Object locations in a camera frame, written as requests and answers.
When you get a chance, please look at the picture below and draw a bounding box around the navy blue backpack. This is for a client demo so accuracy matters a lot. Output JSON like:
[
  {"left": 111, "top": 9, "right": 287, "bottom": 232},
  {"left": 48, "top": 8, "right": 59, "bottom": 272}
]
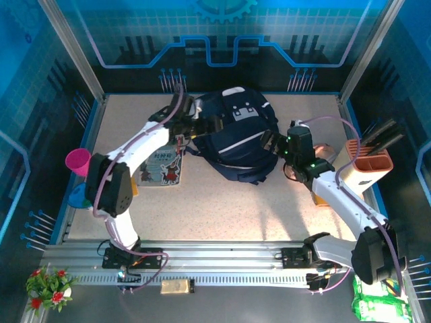
[{"left": 183, "top": 86, "right": 280, "bottom": 185}]

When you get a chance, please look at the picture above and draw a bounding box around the pink plastic goblet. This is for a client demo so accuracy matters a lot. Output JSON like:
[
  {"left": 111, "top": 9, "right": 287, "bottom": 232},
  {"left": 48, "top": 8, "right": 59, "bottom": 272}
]
[{"left": 65, "top": 147, "right": 92, "bottom": 176}]

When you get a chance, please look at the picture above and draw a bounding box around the artificial red flower plant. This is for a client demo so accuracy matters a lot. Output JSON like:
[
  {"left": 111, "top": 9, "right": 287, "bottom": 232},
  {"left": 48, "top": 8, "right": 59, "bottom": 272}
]
[{"left": 26, "top": 265, "right": 80, "bottom": 317}]

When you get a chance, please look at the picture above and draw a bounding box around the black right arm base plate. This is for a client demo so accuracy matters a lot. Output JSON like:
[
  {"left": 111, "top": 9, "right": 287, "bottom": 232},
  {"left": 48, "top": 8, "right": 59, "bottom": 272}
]
[{"left": 281, "top": 247, "right": 337, "bottom": 269}]

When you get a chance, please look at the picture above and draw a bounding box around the blue globe print cup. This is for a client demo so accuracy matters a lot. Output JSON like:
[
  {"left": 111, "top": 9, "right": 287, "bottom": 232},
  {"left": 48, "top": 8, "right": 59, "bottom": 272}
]
[{"left": 68, "top": 183, "right": 94, "bottom": 209}]

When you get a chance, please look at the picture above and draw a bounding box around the white orange knife block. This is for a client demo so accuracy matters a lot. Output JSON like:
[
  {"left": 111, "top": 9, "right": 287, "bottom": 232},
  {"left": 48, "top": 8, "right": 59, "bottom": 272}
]
[{"left": 331, "top": 138, "right": 394, "bottom": 199}]

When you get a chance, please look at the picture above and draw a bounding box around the pink pencil case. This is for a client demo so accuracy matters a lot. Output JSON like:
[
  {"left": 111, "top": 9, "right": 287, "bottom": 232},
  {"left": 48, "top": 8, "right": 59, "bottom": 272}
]
[{"left": 312, "top": 143, "right": 337, "bottom": 164}]

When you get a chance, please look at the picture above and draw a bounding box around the aluminium frame post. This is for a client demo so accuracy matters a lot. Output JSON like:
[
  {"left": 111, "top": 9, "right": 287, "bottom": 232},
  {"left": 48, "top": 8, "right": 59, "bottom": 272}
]
[
  {"left": 36, "top": 0, "right": 108, "bottom": 104},
  {"left": 337, "top": 0, "right": 407, "bottom": 104}
]

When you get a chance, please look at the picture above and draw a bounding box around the small tan box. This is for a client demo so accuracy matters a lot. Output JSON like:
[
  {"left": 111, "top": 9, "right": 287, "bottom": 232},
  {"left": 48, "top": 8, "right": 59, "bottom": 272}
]
[{"left": 160, "top": 278, "right": 196, "bottom": 295}]

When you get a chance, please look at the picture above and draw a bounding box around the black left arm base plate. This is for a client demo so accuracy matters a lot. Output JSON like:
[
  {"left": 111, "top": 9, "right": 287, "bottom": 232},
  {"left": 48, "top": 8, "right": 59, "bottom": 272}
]
[{"left": 102, "top": 248, "right": 166, "bottom": 269}]

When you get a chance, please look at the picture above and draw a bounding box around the green snack bag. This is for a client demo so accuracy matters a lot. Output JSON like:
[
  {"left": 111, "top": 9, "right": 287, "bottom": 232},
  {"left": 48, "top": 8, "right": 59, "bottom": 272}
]
[{"left": 351, "top": 274, "right": 413, "bottom": 322}]

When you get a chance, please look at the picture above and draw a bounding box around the illustrated cartoon children's book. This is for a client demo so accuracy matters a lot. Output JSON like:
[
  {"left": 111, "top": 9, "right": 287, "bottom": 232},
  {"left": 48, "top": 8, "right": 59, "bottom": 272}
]
[{"left": 136, "top": 143, "right": 185, "bottom": 186}]

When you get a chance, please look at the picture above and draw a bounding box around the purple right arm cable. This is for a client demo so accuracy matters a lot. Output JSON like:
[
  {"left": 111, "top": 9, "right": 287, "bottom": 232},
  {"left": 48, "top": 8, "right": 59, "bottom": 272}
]
[{"left": 298, "top": 115, "right": 405, "bottom": 295}]

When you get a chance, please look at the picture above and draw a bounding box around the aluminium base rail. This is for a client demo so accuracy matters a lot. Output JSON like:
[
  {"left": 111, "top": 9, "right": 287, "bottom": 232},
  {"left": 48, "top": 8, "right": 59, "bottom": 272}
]
[{"left": 40, "top": 239, "right": 407, "bottom": 287}]

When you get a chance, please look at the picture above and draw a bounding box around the black knife handle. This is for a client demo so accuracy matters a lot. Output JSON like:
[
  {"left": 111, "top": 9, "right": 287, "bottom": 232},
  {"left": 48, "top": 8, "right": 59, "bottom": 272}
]
[
  {"left": 366, "top": 133, "right": 405, "bottom": 157},
  {"left": 365, "top": 124, "right": 403, "bottom": 151},
  {"left": 357, "top": 117, "right": 397, "bottom": 146}
]

